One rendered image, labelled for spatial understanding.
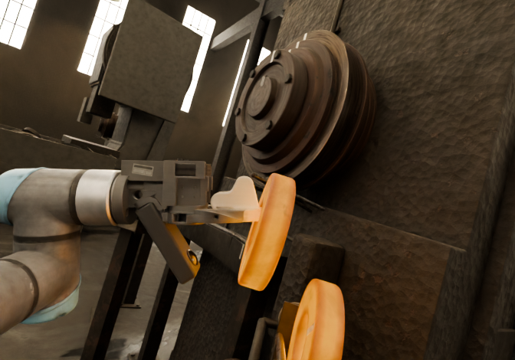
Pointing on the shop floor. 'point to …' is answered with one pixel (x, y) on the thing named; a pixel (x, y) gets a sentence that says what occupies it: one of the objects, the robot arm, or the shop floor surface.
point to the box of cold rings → (46, 152)
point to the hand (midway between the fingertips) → (269, 215)
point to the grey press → (140, 82)
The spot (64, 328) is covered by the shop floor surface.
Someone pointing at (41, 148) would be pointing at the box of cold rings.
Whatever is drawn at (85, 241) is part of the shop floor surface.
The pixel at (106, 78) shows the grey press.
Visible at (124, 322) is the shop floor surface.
